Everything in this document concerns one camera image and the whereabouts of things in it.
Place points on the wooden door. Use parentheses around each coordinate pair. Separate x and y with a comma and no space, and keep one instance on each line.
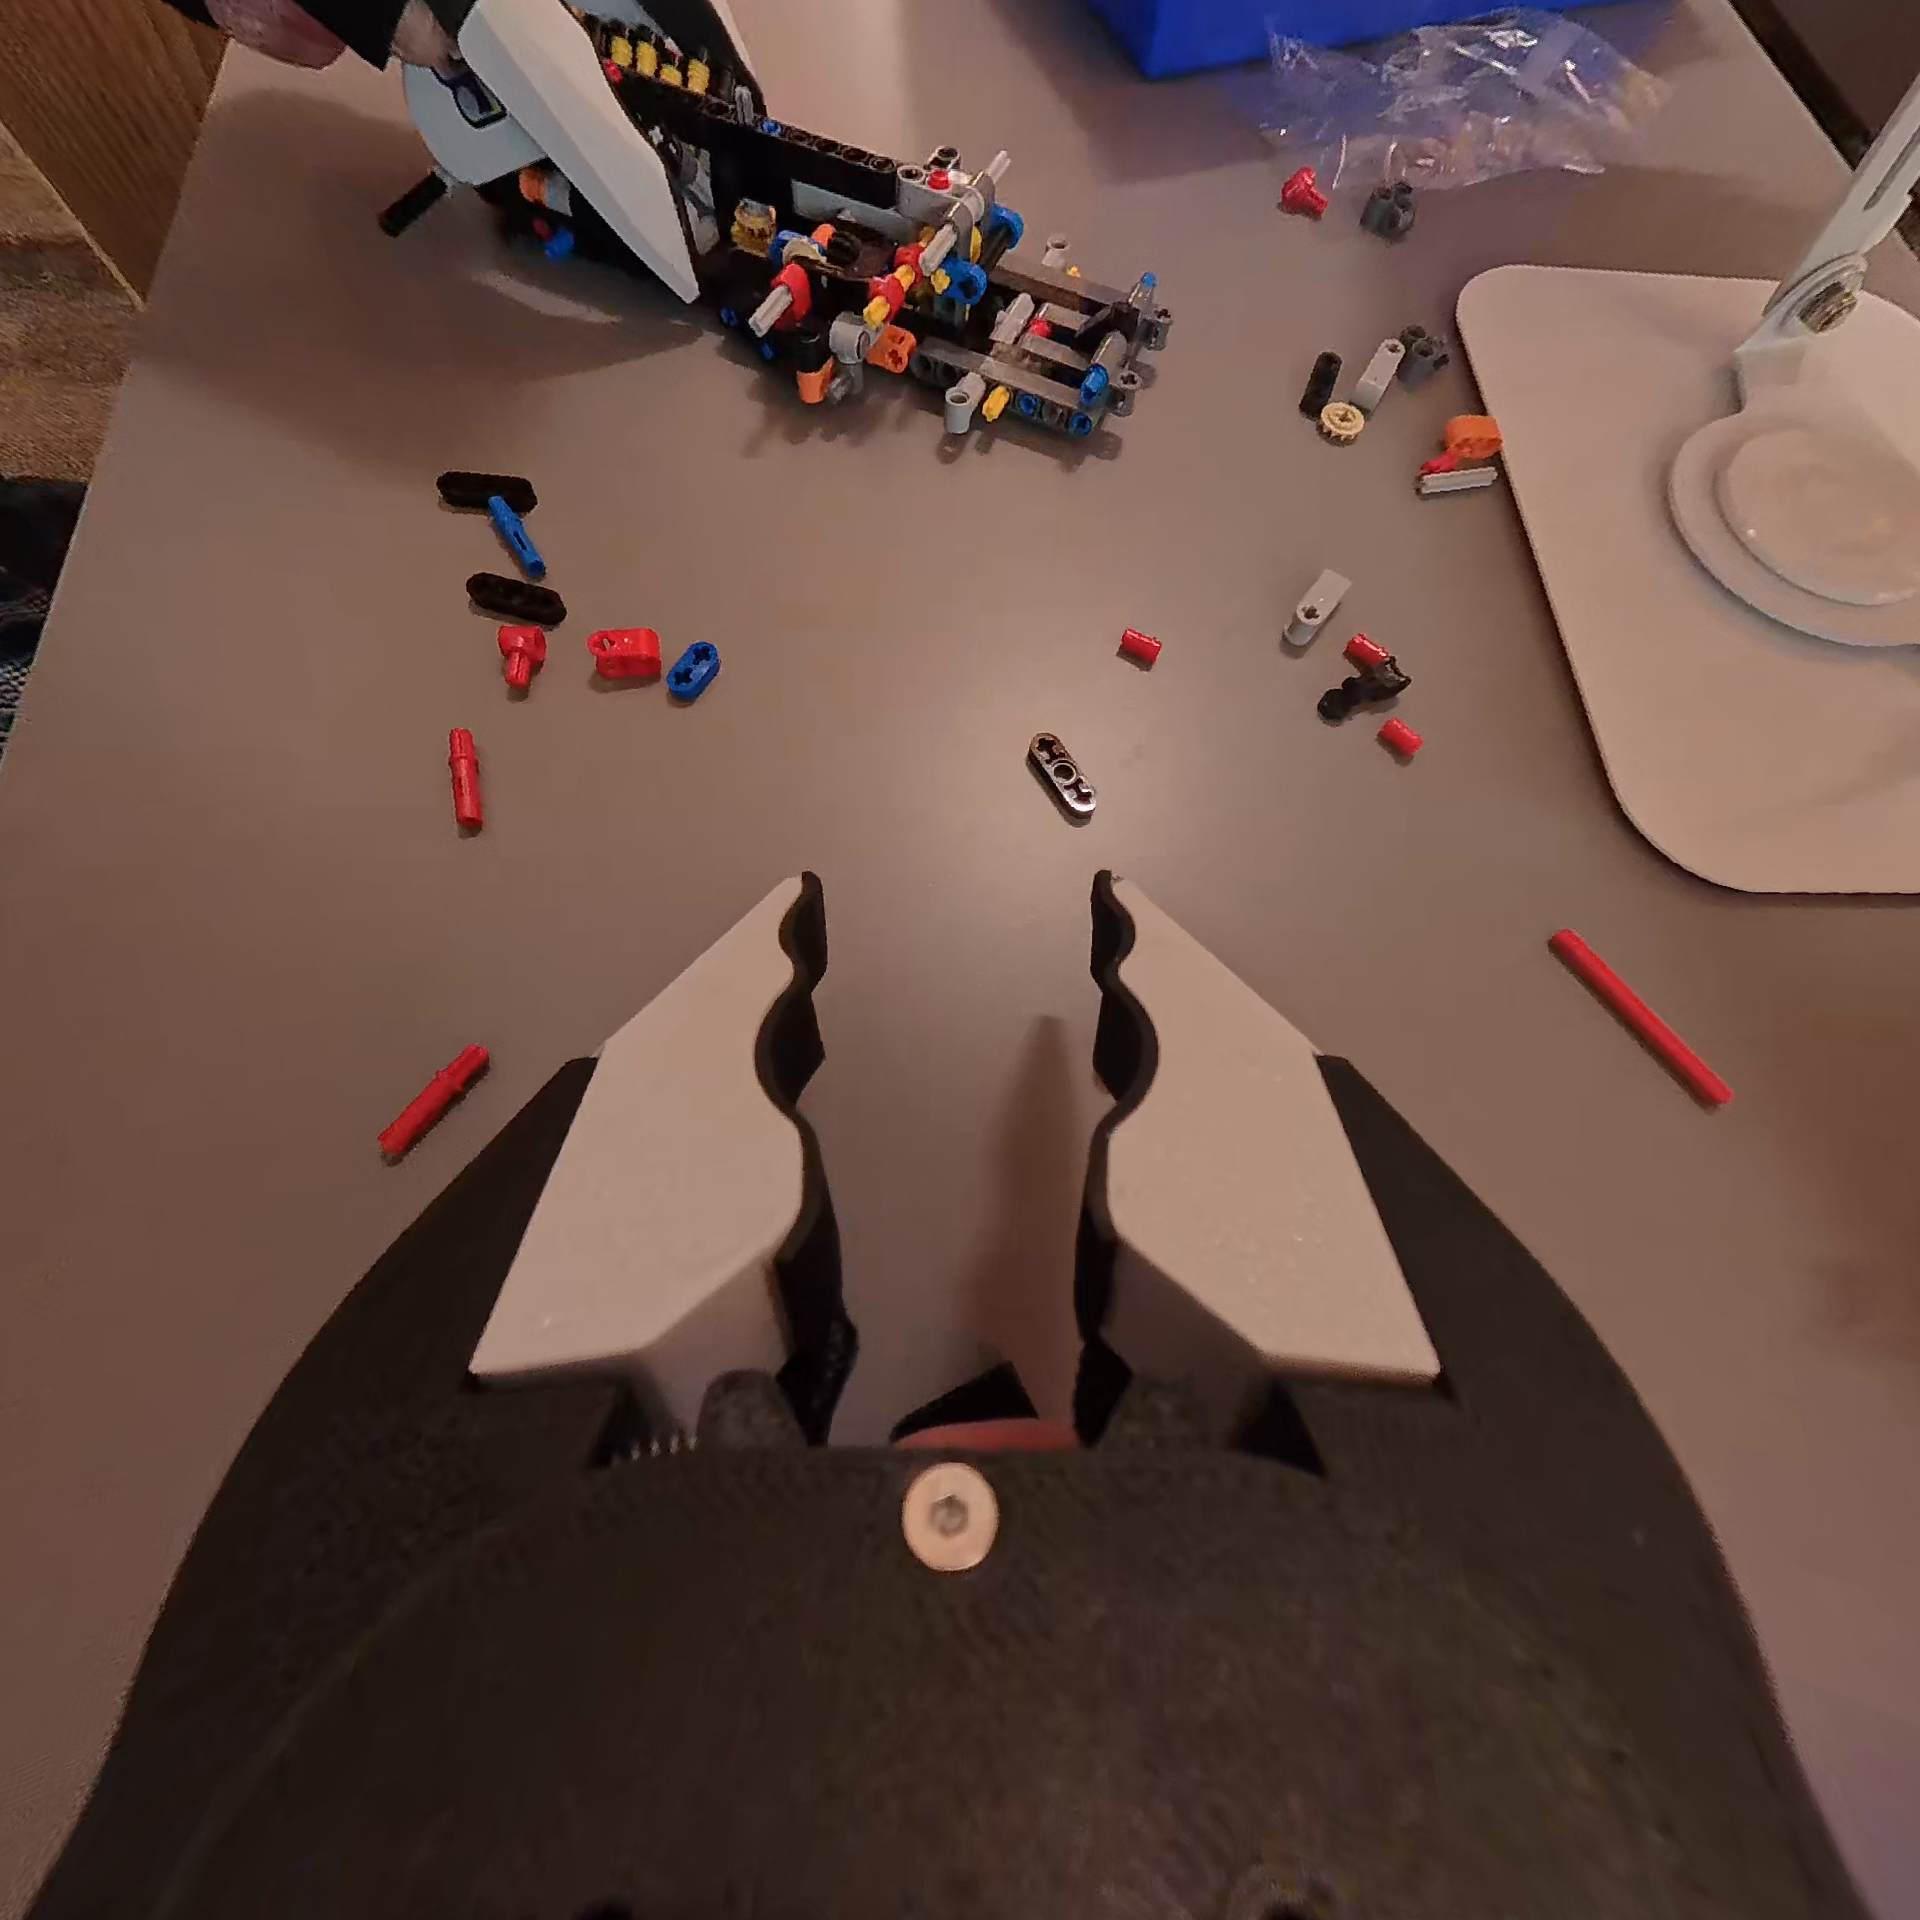
(89,119)

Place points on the small red lego pin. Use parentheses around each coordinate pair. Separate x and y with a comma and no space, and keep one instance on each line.
(1368,652)

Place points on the red lego pin with knob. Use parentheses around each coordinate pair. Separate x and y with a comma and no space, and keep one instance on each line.
(1301,191)

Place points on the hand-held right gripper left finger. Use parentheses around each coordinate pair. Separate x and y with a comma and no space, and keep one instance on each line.
(661,1184)

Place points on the light grey lego connector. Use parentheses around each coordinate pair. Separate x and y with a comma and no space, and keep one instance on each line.
(1377,376)
(1314,609)

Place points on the tan lego gear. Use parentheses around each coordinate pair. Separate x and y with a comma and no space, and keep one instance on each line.
(1340,423)

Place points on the red lego axle pin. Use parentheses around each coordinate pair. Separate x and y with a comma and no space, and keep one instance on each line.
(464,777)

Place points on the labelled blue storage bin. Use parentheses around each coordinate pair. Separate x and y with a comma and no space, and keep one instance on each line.
(1201,37)

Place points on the blue lego connector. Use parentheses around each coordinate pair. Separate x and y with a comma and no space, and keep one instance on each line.
(692,667)

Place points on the orange lego piece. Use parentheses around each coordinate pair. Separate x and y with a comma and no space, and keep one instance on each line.
(1472,436)

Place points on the long red lego axle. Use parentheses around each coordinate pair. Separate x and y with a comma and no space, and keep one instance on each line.
(1639,1018)

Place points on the white book stand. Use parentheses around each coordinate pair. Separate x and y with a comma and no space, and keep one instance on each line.
(1621,674)

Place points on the clear plastic bag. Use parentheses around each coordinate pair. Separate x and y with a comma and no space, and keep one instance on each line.
(1441,106)

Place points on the black lego pin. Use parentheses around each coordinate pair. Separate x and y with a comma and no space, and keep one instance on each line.
(1320,386)

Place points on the lego car chassis model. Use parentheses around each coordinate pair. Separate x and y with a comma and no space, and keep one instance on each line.
(901,283)

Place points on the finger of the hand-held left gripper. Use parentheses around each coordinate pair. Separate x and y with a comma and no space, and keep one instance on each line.
(600,148)
(731,28)

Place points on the black lego connector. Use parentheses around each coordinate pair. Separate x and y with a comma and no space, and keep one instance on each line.
(1362,691)

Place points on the blue lego axle pin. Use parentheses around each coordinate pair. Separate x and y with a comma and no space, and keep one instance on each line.
(515,537)

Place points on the red lego connector block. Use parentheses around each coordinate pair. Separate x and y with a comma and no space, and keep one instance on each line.
(625,655)

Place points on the red lego bush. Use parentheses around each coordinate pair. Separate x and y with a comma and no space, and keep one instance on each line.
(1399,737)
(1138,647)

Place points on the long red lego pin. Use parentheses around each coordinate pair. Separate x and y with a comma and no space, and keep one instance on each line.
(435,1099)

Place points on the black thin lego liftarm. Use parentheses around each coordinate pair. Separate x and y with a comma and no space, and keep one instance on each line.
(517,599)
(484,489)

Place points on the red lego pin with bush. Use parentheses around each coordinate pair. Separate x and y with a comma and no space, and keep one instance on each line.
(519,656)

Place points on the black three-hole lego liftarm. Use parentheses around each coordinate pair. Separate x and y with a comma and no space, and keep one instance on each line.
(1061,772)

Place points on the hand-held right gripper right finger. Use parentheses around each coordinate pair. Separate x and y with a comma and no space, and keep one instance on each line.
(1259,1184)

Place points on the white lego plate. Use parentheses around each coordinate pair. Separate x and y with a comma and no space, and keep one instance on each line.
(1455,477)

